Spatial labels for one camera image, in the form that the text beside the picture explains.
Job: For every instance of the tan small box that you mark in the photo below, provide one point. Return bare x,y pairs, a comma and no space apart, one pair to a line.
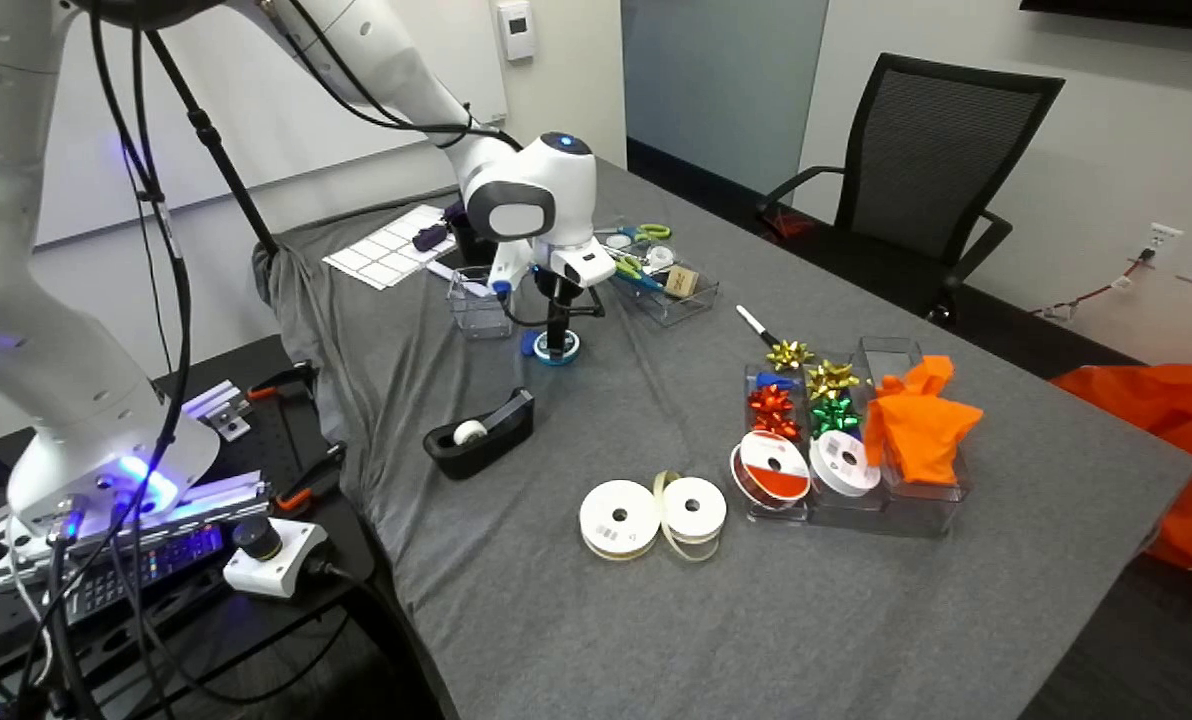
683,280

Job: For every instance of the white wall thermostat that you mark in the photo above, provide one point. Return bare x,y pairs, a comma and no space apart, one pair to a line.
516,26

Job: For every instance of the green gift bow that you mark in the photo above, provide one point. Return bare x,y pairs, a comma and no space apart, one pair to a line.
835,415

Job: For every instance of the red ribbon spool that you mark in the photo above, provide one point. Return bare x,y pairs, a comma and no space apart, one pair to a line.
768,469

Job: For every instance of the yellow green small object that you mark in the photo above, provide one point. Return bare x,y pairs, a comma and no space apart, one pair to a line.
628,271

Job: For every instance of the gold gift bow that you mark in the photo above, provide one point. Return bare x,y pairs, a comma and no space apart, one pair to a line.
788,353
835,376

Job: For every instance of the deep clear plastic tray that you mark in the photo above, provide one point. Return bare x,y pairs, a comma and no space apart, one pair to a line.
476,314

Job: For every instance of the small white ribbon spool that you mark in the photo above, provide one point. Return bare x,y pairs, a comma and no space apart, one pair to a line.
847,462

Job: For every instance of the blue gift bow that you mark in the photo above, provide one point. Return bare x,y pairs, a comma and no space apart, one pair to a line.
768,380

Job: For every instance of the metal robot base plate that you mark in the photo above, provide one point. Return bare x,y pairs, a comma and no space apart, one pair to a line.
180,514

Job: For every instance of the white label sheet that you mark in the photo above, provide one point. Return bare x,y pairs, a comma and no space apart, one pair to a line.
382,251

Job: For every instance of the red gift bow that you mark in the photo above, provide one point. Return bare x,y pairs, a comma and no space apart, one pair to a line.
773,415

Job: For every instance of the orange crumpled cloth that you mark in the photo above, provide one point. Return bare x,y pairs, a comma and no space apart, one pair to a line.
918,421

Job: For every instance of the black tripod stand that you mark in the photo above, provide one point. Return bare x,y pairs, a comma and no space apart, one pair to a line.
210,132

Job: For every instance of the black rectangular case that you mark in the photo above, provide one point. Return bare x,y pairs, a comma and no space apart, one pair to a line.
489,442

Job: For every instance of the silver metal bracket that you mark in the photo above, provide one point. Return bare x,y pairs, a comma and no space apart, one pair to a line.
218,408

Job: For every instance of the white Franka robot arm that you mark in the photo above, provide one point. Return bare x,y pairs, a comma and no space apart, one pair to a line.
9,132

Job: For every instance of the grey tablecloth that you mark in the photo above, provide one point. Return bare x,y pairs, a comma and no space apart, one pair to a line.
559,625

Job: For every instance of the blue tape roll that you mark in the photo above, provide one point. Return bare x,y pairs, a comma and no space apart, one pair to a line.
543,353

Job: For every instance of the black robot cart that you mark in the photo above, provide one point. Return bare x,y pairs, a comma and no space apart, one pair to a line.
223,666

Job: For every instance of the black mesh office chair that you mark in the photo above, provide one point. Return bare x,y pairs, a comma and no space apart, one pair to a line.
937,146

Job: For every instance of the white box black knob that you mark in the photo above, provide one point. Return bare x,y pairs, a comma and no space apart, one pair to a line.
283,578

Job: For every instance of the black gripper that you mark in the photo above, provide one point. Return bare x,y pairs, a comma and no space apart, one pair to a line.
570,285

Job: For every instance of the clear compartment organizer tray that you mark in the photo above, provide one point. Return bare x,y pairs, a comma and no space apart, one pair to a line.
918,507

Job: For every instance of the black wall television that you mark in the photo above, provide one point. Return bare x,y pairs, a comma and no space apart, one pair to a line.
1131,8

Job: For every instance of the long shallow clear tray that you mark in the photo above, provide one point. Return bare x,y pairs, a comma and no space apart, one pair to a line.
695,298

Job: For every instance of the orange plastic bag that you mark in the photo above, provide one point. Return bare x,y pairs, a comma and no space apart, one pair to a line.
1180,442

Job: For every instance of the purple umbrella sleeve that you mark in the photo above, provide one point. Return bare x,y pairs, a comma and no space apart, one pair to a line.
429,238

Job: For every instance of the orange black clamp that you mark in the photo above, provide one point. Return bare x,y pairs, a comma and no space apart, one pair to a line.
307,484
277,388

